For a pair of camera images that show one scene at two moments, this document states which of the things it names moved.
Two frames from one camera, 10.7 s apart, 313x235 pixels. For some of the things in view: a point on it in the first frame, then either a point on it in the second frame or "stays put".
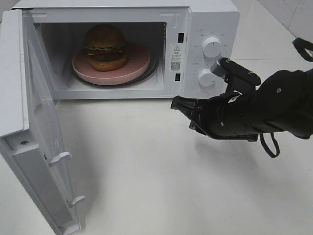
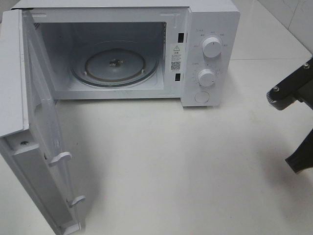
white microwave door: [32, 138] stays put
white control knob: [206, 78] stays put
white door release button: [203, 95] stays put
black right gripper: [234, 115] to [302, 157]
